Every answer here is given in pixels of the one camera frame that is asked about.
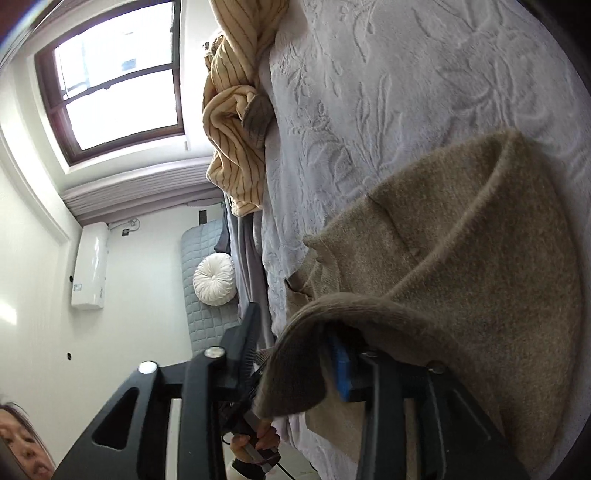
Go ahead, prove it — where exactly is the person's left hand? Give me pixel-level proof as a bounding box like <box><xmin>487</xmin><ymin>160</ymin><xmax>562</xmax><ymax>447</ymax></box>
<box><xmin>229</xmin><ymin>416</ymin><xmax>282</xmax><ymax>464</ymax></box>

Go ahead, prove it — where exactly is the white wall air conditioner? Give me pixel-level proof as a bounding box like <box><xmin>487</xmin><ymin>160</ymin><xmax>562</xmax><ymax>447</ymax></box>
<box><xmin>71</xmin><ymin>222</ymin><xmax>110</xmax><ymax>310</ymax></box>

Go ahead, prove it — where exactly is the grey quilted mattress pad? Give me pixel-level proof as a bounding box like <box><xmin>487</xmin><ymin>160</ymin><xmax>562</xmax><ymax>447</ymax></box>
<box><xmin>180</xmin><ymin>219</ymin><xmax>239</xmax><ymax>354</ymax></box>

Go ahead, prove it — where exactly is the person's head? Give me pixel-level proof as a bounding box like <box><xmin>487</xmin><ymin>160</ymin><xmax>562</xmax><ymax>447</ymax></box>
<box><xmin>0</xmin><ymin>402</ymin><xmax>55</xmax><ymax>480</ymax></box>

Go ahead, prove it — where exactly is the folded lavender window blind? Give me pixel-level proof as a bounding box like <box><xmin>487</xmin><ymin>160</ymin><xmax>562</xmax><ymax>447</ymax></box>
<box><xmin>61</xmin><ymin>157</ymin><xmax>223</xmax><ymax>226</ymax></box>

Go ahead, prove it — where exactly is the embossed lavender bedspread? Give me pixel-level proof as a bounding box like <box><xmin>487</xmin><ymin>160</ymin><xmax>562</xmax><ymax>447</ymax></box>
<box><xmin>257</xmin><ymin>0</ymin><xmax>591</xmax><ymax>480</ymax></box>

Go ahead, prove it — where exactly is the yellow striped garment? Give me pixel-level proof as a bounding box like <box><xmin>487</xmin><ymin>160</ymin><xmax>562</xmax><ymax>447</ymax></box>
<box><xmin>202</xmin><ymin>1</ymin><xmax>288</xmax><ymax>217</ymax></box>

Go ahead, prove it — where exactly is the brown framed window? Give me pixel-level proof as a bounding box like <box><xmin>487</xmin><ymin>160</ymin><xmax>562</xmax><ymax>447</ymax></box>
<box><xmin>34</xmin><ymin>1</ymin><xmax>184</xmax><ymax>166</ymax></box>

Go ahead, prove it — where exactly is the round white pleated cushion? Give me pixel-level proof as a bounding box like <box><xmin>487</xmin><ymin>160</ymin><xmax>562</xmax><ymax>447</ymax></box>
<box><xmin>192</xmin><ymin>253</ymin><xmax>238</xmax><ymax>307</ymax></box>

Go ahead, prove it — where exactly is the brown knit sweater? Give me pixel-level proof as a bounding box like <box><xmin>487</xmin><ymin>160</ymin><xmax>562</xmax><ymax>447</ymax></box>
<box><xmin>256</xmin><ymin>130</ymin><xmax>583</xmax><ymax>471</ymax></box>

